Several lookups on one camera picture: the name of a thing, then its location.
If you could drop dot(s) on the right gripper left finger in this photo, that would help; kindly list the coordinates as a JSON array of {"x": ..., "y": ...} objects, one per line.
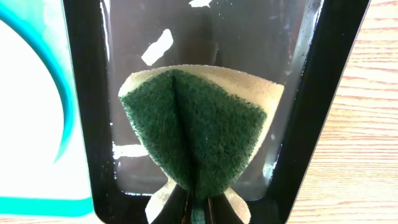
[{"x": 176, "y": 209}]

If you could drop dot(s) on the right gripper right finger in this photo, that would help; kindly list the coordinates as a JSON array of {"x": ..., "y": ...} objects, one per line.
[{"x": 218, "y": 210}]

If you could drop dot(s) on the green yellow sponge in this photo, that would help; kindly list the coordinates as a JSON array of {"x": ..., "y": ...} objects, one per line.
[{"x": 202, "y": 125}]

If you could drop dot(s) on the white plate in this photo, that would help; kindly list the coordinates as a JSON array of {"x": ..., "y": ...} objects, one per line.
[{"x": 32, "y": 127}]

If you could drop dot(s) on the teal plastic tray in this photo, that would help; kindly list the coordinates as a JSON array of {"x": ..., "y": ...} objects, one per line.
[{"x": 42, "y": 25}]

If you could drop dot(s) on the black water tray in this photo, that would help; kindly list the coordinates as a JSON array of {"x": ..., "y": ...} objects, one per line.
[{"x": 303, "y": 45}]

